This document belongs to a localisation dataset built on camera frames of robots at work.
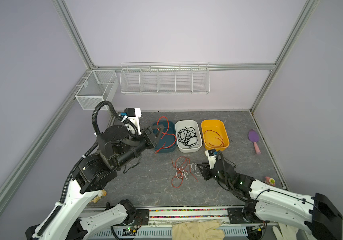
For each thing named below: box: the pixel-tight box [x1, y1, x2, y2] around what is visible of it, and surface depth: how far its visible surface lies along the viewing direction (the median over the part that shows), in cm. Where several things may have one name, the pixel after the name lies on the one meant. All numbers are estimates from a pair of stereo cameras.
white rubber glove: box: [272, 223, 299, 240], surface depth 70 cm
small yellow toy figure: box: [89, 189, 107, 204], surface depth 80 cm
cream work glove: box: [172, 219, 225, 240], surface depth 71 cm
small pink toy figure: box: [264, 176, 276, 187], surface depth 82 cm
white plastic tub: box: [175, 120, 203, 153], surface depth 104 cm
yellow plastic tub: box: [201, 119, 230, 152], surface depth 107 cm
